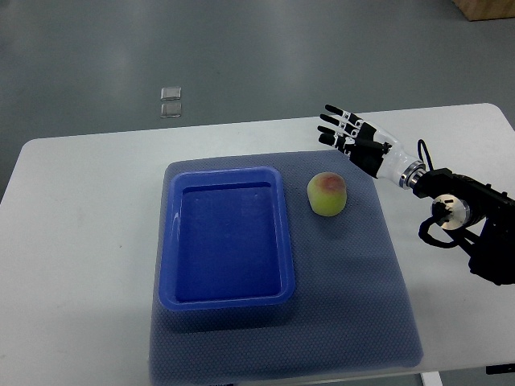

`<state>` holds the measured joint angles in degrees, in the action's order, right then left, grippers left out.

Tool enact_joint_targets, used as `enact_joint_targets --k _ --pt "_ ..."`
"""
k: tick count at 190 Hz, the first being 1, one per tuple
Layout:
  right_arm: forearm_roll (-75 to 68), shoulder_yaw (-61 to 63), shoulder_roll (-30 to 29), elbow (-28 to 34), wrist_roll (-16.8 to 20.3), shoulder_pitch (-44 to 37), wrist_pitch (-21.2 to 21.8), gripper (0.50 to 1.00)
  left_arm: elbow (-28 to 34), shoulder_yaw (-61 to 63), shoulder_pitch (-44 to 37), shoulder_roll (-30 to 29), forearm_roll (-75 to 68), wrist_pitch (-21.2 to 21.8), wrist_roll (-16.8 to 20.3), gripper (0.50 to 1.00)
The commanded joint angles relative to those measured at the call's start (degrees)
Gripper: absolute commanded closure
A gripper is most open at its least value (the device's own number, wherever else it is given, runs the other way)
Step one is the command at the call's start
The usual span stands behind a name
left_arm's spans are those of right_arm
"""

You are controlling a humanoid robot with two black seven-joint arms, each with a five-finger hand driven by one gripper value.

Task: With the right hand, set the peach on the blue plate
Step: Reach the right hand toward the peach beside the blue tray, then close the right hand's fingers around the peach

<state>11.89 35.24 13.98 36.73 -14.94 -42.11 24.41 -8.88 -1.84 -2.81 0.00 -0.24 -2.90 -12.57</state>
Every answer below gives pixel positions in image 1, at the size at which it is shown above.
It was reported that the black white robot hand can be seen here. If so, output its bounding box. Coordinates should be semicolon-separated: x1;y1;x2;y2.
318;105;426;189

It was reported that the green red peach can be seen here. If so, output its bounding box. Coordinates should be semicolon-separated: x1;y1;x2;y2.
307;172;347;217

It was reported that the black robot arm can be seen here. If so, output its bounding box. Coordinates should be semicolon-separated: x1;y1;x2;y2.
407;168;514;285

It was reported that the upper floor metal plate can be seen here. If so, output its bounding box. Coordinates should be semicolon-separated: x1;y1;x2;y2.
160;86;182;101

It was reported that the grey blue mesh mat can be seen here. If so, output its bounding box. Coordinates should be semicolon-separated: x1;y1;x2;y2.
149;150;423;385

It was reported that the cardboard box corner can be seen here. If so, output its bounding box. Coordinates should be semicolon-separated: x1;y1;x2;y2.
453;0;514;21

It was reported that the blue plastic tray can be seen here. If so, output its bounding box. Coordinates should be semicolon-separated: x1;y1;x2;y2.
158;166;295;312

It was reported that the white table leg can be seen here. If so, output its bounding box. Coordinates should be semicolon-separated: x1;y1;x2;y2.
420;372;443;386

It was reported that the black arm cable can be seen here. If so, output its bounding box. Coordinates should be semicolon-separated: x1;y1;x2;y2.
417;138;435;170

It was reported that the black bracket under table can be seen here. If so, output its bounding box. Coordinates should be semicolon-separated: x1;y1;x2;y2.
485;363;515;375

